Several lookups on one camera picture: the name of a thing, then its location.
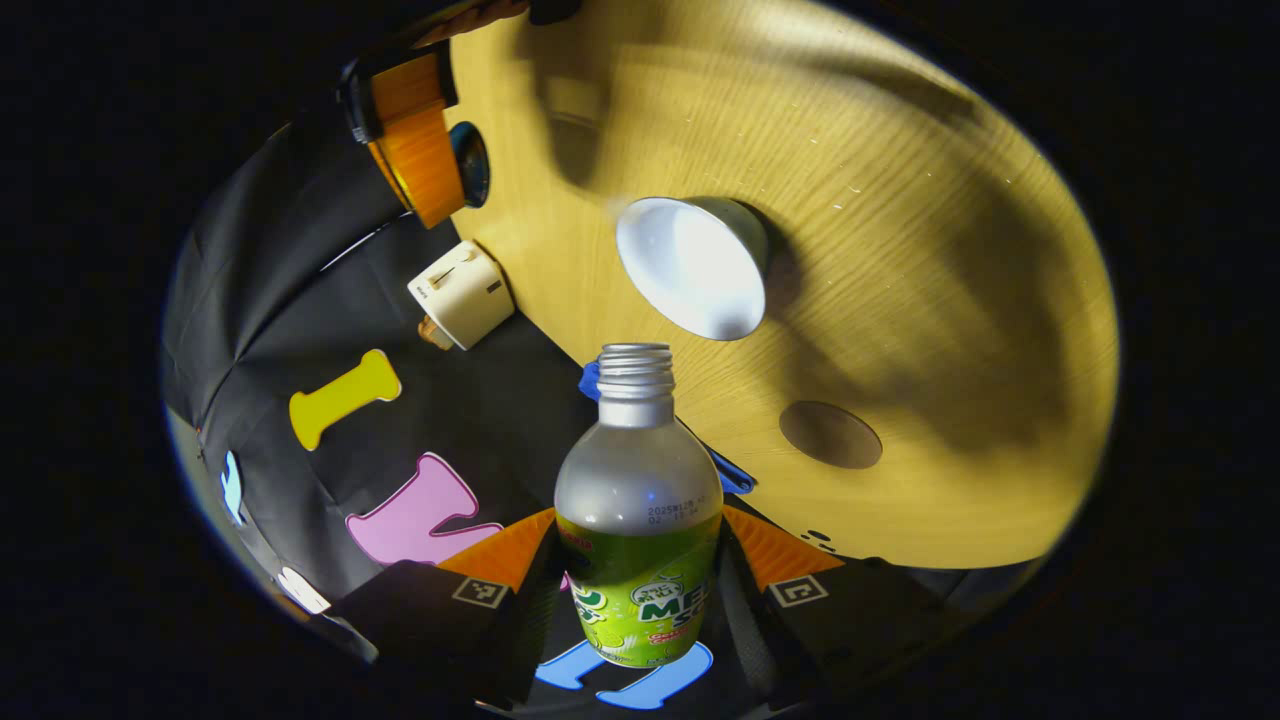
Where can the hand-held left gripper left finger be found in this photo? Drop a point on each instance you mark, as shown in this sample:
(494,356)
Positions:
(535,610)

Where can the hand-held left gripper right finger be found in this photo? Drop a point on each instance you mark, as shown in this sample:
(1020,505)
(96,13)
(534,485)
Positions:
(740,620)

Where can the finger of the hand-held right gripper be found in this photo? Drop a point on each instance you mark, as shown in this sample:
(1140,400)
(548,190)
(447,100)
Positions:
(420,160)

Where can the silver green water bottle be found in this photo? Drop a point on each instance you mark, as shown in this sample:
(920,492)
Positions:
(635,480)

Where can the round brown coaster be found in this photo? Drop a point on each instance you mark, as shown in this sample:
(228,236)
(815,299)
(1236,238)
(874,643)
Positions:
(830,435)

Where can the blue teacup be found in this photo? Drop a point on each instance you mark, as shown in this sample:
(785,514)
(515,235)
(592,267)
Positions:
(690,265)

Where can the white toaster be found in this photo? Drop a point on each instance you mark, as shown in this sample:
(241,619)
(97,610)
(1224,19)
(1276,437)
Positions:
(460,295)

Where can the folded blue towel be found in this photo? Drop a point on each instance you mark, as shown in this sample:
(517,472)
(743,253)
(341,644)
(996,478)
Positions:
(730,475)

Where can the black backdrop cloth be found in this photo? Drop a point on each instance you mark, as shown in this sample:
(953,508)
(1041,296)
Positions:
(300,250)

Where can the bread slice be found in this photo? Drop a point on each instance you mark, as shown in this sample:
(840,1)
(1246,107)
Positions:
(434,333)

